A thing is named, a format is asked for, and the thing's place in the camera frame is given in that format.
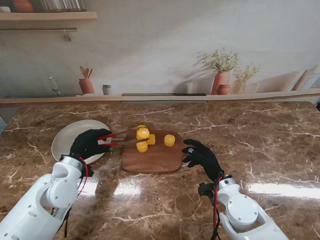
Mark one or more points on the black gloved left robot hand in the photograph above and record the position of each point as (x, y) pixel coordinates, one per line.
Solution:
(85, 145)

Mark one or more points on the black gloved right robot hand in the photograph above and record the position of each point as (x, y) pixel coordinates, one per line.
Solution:
(205, 160)

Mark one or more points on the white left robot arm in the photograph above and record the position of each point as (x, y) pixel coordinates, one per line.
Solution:
(50, 190)

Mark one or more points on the white round plate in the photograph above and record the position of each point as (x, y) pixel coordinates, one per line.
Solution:
(65, 140)

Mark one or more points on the brown wooden cutting board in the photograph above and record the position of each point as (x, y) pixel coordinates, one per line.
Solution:
(155, 160)

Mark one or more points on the printed kitchen scene backdrop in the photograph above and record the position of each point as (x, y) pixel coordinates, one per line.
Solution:
(150, 50)

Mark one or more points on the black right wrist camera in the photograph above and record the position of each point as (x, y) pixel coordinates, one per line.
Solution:
(206, 190)

